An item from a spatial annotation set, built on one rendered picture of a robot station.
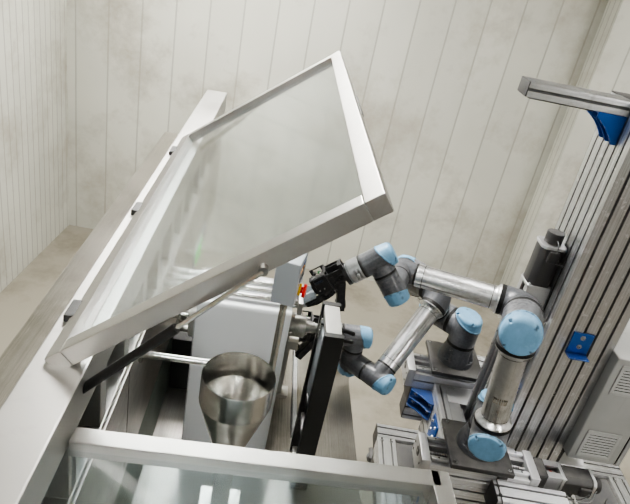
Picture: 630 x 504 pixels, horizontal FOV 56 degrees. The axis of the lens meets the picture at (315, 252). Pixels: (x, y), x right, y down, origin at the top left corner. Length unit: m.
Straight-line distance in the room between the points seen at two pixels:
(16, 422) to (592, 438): 2.02
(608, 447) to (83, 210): 3.86
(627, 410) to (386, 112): 2.58
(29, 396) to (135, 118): 3.67
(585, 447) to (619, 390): 0.28
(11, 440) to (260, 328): 0.81
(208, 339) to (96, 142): 3.22
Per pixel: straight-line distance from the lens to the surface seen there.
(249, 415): 1.12
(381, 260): 1.76
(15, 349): 1.34
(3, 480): 0.82
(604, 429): 2.45
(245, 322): 1.51
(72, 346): 0.93
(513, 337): 1.76
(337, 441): 1.96
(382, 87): 4.17
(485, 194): 4.51
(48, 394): 0.91
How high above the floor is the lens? 2.26
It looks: 27 degrees down
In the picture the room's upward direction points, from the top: 12 degrees clockwise
